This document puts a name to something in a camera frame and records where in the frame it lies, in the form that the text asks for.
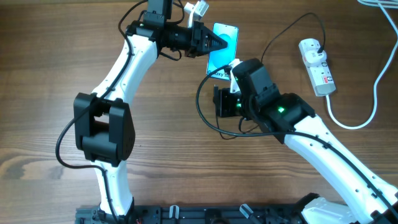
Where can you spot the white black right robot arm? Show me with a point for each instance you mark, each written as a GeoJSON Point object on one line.
{"type": "Point", "coordinates": [294, 123]}

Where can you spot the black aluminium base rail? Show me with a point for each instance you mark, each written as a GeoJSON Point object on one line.
{"type": "Point", "coordinates": [285, 213]}

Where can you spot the white charger adapter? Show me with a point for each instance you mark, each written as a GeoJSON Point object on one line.
{"type": "Point", "coordinates": [312, 58]}

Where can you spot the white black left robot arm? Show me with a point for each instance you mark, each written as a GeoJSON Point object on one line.
{"type": "Point", "coordinates": [104, 129]}

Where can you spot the white power strip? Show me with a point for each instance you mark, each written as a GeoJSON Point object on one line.
{"type": "Point", "coordinates": [321, 79]}

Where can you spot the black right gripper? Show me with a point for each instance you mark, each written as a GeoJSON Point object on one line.
{"type": "Point", "coordinates": [223, 102]}

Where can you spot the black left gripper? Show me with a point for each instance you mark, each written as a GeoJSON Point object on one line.
{"type": "Point", "coordinates": [199, 32]}

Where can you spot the turquoise screen smartphone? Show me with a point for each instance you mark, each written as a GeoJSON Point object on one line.
{"type": "Point", "coordinates": [224, 56]}

